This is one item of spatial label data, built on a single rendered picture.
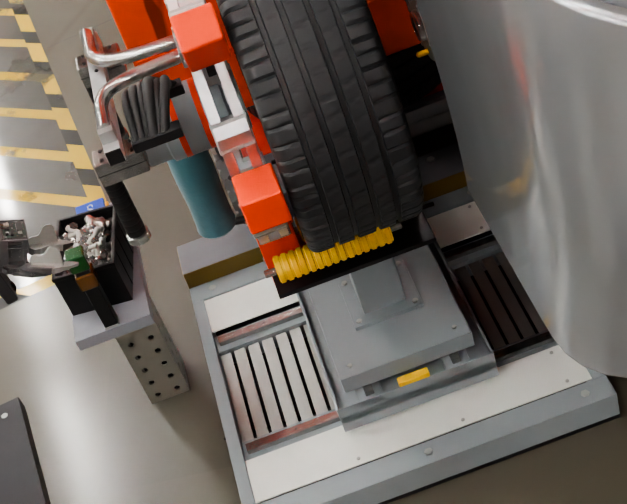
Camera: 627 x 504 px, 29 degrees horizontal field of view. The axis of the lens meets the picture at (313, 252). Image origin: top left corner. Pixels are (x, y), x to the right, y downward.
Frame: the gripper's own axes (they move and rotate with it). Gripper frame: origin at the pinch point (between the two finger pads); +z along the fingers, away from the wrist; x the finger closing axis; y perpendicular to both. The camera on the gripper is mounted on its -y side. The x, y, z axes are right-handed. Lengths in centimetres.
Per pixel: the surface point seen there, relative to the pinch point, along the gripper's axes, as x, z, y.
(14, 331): 70, -1, -77
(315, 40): -22, 34, 58
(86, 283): 2.6, 4.2, -8.9
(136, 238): -12.9, 9.7, 12.9
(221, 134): -22, 20, 40
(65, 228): 25.8, 3.6, -11.4
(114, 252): 11.8, 11.6, -8.3
